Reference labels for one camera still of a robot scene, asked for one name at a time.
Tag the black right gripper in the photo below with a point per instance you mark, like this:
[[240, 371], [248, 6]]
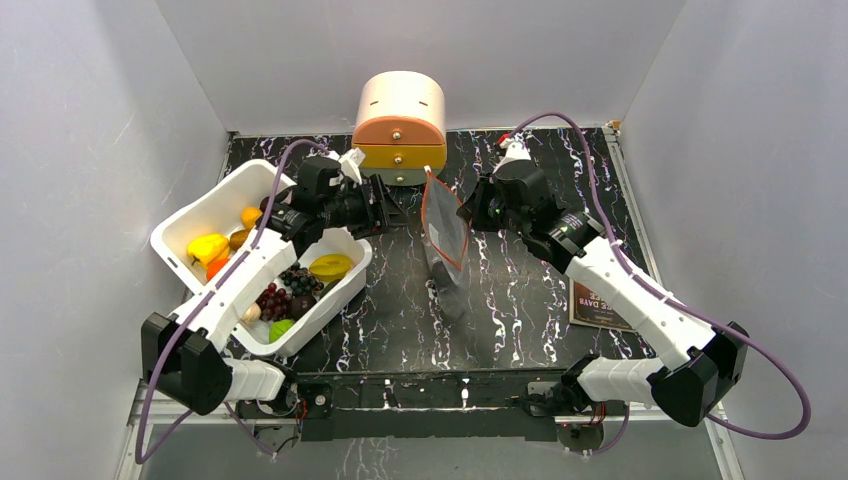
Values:
[[481, 206]]

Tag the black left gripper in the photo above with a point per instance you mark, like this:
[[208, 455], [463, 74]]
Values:
[[373, 220]]

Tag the clear zip top bag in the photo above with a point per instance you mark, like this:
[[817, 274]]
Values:
[[446, 241]]

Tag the black grape bunch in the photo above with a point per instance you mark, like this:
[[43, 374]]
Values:
[[299, 281]]

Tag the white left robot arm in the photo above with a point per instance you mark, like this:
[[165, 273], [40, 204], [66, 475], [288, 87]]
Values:
[[211, 350]]

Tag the yellow star fruit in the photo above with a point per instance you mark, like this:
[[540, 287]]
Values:
[[330, 267]]

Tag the pastel mini drawer cabinet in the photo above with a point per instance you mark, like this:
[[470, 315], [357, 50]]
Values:
[[400, 128]]

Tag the green avocado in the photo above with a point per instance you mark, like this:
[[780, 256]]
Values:
[[328, 287]]

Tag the dark purple fig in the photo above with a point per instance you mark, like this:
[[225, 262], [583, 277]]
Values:
[[301, 305]]

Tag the brown book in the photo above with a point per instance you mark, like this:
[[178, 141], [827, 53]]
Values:
[[588, 309]]

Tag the red grape bunch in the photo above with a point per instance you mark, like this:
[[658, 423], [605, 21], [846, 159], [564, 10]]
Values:
[[274, 303]]

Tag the brown kiwi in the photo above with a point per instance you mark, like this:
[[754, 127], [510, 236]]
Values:
[[238, 238]]

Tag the bright green lime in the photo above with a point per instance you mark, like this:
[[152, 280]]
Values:
[[279, 328]]

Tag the white garlic bulb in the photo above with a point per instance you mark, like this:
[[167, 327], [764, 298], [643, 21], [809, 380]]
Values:
[[251, 315]]

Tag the white plastic bin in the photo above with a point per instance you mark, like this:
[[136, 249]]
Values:
[[218, 211]]

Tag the orange tangerine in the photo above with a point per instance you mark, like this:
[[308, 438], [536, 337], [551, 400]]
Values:
[[215, 267]]

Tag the yellow bell pepper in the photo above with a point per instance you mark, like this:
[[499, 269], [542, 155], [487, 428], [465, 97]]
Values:
[[207, 249]]

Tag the black metal base frame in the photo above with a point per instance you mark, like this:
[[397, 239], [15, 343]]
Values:
[[442, 404]]

